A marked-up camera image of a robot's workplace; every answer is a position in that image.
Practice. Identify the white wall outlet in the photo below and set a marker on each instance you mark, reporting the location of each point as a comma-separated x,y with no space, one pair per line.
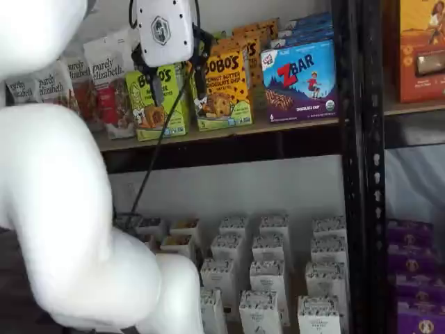
129,189

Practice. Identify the large orange cardboard box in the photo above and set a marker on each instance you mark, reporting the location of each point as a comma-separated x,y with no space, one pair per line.
417,41

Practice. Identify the white organic pantry carton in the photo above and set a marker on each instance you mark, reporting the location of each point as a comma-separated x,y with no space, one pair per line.
328,252
269,248
318,316
233,228
212,313
325,282
259,313
267,278
274,226
217,278
227,248
328,228

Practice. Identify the orange Bobo's peanut butter box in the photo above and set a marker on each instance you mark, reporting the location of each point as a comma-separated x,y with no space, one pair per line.
252,52
260,28
226,87

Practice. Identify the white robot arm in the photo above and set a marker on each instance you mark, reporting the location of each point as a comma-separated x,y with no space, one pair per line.
52,191

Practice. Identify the blue Zbar snack box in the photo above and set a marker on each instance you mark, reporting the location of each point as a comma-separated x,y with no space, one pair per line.
313,37
299,87
309,28
313,18

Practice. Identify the black metal shelf rack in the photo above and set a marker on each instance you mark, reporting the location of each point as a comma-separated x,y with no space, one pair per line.
347,174
368,104

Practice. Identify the purple snack box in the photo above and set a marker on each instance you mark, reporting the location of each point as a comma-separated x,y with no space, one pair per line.
420,320
420,288
412,261
410,233

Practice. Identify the wooden shelf board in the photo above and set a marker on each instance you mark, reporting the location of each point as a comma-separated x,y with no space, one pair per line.
243,128
417,108

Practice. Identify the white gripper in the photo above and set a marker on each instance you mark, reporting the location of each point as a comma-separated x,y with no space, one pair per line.
163,31

